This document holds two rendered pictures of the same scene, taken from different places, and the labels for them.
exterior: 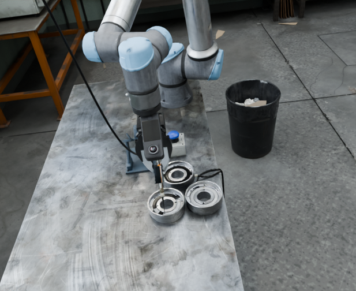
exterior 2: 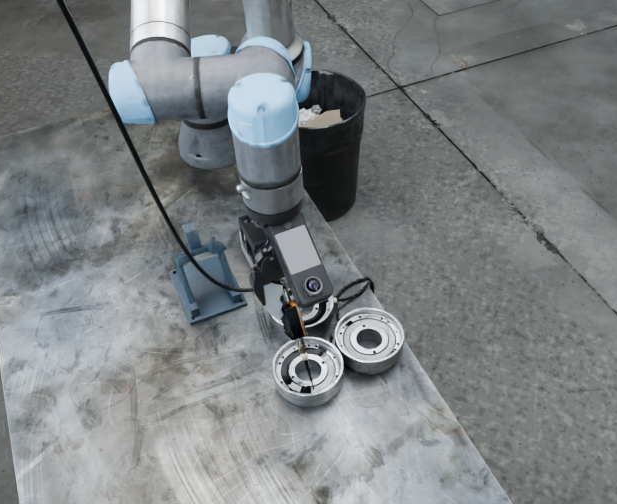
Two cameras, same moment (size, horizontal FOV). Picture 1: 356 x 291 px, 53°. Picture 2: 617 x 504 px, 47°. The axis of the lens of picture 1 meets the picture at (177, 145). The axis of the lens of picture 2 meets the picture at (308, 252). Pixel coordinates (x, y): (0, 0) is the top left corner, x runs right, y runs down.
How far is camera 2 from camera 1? 0.33 m
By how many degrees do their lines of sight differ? 18
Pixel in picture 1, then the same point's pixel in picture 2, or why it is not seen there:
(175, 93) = (222, 137)
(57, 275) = not seen: outside the picture
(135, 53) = (275, 114)
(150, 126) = (293, 241)
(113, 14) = (159, 18)
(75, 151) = (55, 298)
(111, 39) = (178, 77)
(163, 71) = not seen: hidden behind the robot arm
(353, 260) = (543, 366)
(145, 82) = (288, 163)
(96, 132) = (81, 247)
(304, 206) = (441, 292)
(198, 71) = not seen: hidden behind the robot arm
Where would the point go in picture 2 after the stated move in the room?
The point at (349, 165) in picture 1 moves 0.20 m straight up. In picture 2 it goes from (493, 203) to (502, 158)
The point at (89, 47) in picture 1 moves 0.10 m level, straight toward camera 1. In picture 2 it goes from (129, 97) to (171, 136)
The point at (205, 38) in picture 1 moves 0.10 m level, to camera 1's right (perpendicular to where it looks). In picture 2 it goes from (284, 27) to (335, 13)
